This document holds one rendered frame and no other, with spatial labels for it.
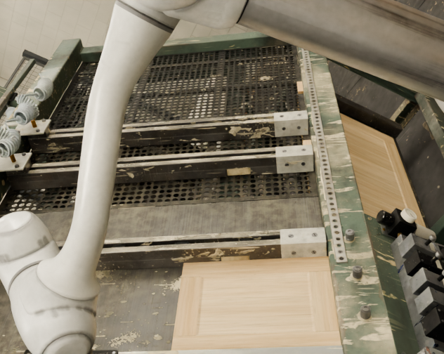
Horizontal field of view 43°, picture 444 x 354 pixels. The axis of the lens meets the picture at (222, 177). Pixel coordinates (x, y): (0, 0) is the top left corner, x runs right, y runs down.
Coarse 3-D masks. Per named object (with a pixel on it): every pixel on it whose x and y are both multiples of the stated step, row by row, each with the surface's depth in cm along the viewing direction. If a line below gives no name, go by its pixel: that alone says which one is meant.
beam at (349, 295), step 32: (320, 64) 244; (320, 96) 221; (320, 192) 173; (352, 192) 171; (352, 224) 160; (352, 256) 150; (352, 288) 141; (352, 320) 133; (384, 320) 132; (352, 352) 126; (384, 352) 125
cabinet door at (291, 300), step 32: (320, 256) 155; (192, 288) 151; (224, 288) 150; (256, 288) 149; (288, 288) 148; (320, 288) 146; (192, 320) 142; (224, 320) 141; (256, 320) 140; (288, 320) 139; (320, 320) 138
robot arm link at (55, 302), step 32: (128, 32) 85; (160, 32) 86; (128, 64) 87; (96, 96) 88; (128, 96) 90; (96, 128) 87; (96, 160) 86; (96, 192) 85; (96, 224) 84; (64, 256) 84; (96, 256) 85; (32, 288) 84; (64, 288) 82; (96, 288) 87; (32, 320) 82; (64, 320) 81; (32, 352) 82; (64, 352) 81
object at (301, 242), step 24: (120, 240) 162; (144, 240) 161; (168, 240) 160; (192, 240) 159; (216, 240) 159; (240, 240) 157; (264, 240) 155; (288, 240) 154; (312, 240) 153; (120, 264) 161; (144, 264) 161; (168, 264) 160
